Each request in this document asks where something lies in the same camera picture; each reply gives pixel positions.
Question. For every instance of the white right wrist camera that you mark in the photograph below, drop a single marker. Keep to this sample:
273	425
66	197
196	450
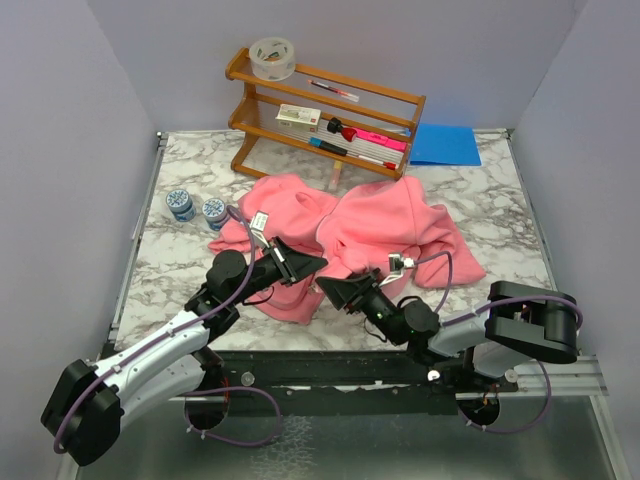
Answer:
399	265

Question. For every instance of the blue black marker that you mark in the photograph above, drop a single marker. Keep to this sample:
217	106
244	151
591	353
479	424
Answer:
327	146

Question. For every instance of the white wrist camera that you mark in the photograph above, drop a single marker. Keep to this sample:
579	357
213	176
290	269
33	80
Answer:
257	229
399	265

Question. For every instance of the white staples box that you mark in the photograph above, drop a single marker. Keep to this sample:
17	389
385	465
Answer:
298	118

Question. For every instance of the blue folder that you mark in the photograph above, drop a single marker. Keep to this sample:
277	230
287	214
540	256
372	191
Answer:
445	146

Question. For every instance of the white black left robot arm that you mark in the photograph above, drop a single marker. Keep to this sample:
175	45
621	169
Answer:
93	402

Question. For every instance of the yellow pink glue stick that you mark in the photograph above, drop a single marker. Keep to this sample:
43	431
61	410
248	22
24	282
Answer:
335	176

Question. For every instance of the pink zip jacket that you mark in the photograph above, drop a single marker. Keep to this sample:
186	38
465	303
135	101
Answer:
356	233

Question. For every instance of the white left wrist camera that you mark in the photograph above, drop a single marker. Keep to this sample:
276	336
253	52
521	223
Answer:
257	229

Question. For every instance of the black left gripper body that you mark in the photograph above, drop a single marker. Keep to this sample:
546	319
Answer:
276	267

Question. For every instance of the pink highlighter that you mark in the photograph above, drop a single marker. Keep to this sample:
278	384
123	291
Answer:
381	140

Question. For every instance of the clear tape roll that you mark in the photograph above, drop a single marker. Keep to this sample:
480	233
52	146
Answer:
272	59

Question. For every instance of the black metal base rail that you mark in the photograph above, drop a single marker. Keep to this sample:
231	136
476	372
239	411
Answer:
314	383

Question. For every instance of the wooden three-tier shelf rack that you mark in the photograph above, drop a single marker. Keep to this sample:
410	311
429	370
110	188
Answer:
383	110

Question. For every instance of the blue white paint jar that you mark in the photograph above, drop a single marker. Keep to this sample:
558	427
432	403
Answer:
180	205
215	213

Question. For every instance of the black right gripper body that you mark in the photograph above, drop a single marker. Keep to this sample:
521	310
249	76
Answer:
374	301

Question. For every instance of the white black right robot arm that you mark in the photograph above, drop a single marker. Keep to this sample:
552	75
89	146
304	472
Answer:
515	324

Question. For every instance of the red clear pen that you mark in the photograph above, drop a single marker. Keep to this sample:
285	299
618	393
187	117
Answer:
343	94

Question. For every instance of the white red pen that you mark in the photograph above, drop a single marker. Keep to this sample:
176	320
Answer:
385	164

